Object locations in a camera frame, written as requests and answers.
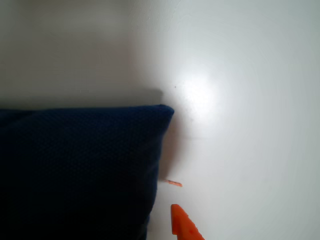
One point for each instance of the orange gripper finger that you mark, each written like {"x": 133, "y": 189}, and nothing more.
{"x": 183, "y": 225}

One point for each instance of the blue bean bag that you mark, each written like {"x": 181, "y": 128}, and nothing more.
{"x": 75, "y": 170}

